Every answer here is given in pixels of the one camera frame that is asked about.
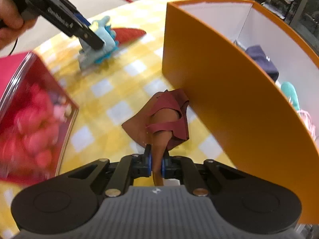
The teal plush bag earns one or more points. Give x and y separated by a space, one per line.
289 91

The navy blue cap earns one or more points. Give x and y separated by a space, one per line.
257 54

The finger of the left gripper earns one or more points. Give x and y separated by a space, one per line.
82 19
83 32

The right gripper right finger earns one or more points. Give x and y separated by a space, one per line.
187 172

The brown leather pieces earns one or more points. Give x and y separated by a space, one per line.
161 123

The orange cardboard box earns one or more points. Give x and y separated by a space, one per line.
239 103

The pink embroidered pouch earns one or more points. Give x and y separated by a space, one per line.
306 118

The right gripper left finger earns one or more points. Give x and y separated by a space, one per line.
122 174

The teal monster plush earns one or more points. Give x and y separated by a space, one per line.
88 56

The red Wonderlab box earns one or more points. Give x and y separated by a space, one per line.
37 116

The red corduroy cloth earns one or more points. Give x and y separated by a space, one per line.
126 35

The person's left hand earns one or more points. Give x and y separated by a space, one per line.
15 25

